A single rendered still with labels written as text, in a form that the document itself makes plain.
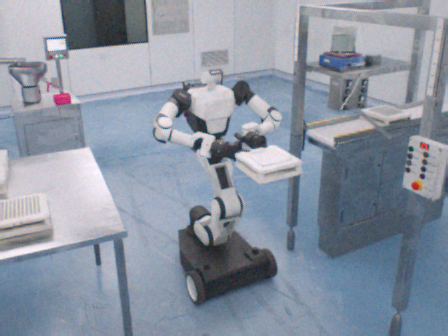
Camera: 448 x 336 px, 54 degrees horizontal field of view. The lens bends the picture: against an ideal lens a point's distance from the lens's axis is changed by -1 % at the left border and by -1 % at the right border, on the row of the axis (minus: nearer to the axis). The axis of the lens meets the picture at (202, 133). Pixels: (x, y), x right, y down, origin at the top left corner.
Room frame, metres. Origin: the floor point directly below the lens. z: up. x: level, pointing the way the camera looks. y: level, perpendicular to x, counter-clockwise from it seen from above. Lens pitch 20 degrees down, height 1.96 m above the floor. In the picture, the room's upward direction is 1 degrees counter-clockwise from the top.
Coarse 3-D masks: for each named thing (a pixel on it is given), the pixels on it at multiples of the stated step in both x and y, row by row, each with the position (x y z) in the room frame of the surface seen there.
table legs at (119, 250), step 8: (120, 240) 1.69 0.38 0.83; (96, 248) 2.64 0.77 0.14; (120, 248) 1.69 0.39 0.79; (96, 256) 2.64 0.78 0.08; (120, 256) 1.69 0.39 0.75; (96, 264) 2.64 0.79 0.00; (120, 264) 1.69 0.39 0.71; (120, 272) 1.69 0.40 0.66; (120, 280) 1.69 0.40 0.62; (120, 288) 1.69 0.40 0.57; (120, 296) 1.69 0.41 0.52; (128, 296) 1.70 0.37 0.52; (120, 304) 1.71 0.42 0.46; (128, 304) 1.70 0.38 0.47; (128, 312) 1.69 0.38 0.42; (128, 320) 1.69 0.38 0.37; (128, 328) 1.69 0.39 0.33
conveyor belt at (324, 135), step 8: (408, 112) 3.11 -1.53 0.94; (416, 112) 3.10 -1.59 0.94; (360, 120) 2.95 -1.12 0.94; (320, 128) 2.80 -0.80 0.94; (328, 128) 2.80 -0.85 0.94; (336, 128) 2.79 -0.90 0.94; (344, 128) 2.79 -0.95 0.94; (352, 128) 2.79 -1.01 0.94; (360, 128) 2.78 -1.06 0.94; (368, 128) 2.79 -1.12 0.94; (312, 136) 2.72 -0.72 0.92; (320, 136) 2.66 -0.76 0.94; (328, 136) 2.65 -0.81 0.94; (328, 144) 2.58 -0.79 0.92
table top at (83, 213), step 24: (24, 168) 2.38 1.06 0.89; (48, 168) 2.38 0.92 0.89; (72, 168) 2.37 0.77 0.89; (96, 168) 2.36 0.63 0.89; (24, 192) 2.08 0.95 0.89; (48, 192) 2.07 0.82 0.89; (72, 192) 2.06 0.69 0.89; (96, 192) 2.06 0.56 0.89; (72, 216) 1.82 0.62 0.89; (96, 216) 1.81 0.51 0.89; (120, 216) 1.81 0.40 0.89; (0, 240) 1.63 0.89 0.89; (24, 240) 1.62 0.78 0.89; (48, 240) 1.62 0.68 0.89; (72, 240) 1.62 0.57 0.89; (96, 240) 1.64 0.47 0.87; (0, 264) 1.49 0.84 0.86
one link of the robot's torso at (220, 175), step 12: (204, 168) 2.54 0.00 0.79; (216, 168) 2.53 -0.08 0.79; (228, 168) 2.51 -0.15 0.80; (216, 180) 2.45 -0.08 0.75; (228, 180) 2.50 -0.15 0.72; (216, 192) 2.45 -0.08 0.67; (228, 192) 2.42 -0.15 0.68; (228, 204) 2.36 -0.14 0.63; (240, 204) 2.39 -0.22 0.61; (228, 216) 2.36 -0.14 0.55
